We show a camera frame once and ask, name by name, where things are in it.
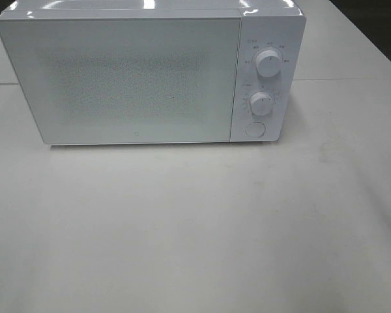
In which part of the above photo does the round white door release button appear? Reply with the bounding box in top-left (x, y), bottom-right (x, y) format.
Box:
top-left (246, 122), bottom-right (266, 138)

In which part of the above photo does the white microwave door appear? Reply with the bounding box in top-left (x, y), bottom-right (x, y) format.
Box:
top-left (0, 18), bottom-right (240, 145)

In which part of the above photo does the white microwave oven body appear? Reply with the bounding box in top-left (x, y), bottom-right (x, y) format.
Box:
top-left (0, 1), bottom-right (306, 145)

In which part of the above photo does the white microwave knob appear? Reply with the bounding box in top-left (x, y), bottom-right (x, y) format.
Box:
top-left (254, 48), bottom-right (282, 78)
top-left (249, 92), bottom-right (274, 116)

